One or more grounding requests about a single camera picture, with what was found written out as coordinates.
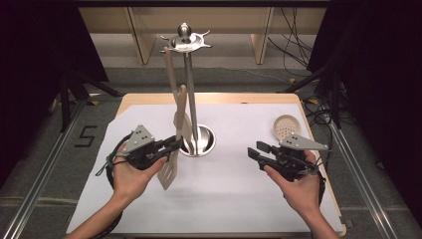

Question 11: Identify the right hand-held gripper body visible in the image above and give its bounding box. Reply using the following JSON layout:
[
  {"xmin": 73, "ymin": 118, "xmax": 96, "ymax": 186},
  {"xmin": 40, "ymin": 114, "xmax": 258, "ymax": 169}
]
[{"xmin": 263, "ymin": 133, "xmax": 330, "ymax": 182}]

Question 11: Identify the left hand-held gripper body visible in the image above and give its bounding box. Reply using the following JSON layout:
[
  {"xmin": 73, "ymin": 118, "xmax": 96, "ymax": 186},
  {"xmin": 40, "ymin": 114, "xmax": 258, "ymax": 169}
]
[{"xmin": 113, "ymin": 123, "xmax": 167, "ymax": 171}]

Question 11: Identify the beige slotted turner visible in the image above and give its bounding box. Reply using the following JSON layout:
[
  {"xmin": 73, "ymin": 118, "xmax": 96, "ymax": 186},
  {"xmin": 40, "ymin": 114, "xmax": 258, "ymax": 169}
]
[{"xmin": 156, "ymin": 84, "xmax": 188, "ymax": 191}]

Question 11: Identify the beige skimmer spoon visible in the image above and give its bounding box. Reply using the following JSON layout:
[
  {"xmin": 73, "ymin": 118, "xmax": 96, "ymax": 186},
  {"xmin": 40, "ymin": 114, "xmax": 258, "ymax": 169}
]
[{"xmin": 272, "ymin": 114, "xmax": 303, "ymax": 141}]

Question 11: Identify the steel utensil stand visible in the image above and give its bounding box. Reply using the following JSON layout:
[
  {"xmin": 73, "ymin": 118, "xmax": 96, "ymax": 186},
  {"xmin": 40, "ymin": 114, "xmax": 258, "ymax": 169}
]
[{"xmin": 159, "ymin": 22, "xmax": 217, "ymax": 158}]

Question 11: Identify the person's right hand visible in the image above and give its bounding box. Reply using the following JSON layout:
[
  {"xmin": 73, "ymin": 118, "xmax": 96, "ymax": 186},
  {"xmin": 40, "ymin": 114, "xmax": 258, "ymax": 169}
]
[{"xmin": 263, "ymin": 150, "xmax": 323, "ymax": 217}]

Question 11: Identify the person's left hand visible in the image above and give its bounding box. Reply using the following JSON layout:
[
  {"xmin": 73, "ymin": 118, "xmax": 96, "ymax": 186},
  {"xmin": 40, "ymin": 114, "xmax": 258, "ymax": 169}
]
[{"xmin": 110, "ymin": 142, "xmax": 169, "ymax": 203}]

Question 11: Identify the black metal stand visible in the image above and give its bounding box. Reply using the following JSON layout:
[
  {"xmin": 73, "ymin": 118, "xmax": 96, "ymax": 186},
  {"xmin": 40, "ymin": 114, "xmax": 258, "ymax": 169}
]
[
  {"xmin": 59, "ymin": 71, "xmax": 123, "ymax": 133},
  {"xmin": 278, "ymin": 64, "xmax": 342, "ymax": 130}
]

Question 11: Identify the black curtain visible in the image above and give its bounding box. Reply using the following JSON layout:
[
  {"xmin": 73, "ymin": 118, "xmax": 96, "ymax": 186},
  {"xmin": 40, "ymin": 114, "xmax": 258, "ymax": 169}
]
[
  {"xmin": 0, "ymin": 0, "xmax": 108, "ymax": 180},
  {"xmin": 307, "ymin": 0, "xmax": 422, "ymax": 227}
]

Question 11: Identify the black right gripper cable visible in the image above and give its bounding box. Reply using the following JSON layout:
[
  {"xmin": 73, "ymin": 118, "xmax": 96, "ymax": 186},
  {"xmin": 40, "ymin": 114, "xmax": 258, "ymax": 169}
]
[{"xmin": 312, "ymin": 148, "xmax": 330, "ymax": 207}]

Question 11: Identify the aluminium floor rail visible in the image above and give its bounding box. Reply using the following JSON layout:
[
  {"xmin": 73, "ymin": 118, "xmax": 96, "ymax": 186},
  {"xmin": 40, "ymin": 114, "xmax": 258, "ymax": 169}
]
[
  {"xmin": 1, "ymin": 99, "xmax": 88, "ymax": 239},
  {"xmin": 327, "ymin": 120, "xmax": 401, "ymax": 239}
]

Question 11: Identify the bundle of black cables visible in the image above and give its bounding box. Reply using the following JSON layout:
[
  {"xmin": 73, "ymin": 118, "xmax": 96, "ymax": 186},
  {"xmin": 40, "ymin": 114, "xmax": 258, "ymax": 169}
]
[{"xmin": 268, "ymin": 7, "xmax": 317, "ymax": 69}]

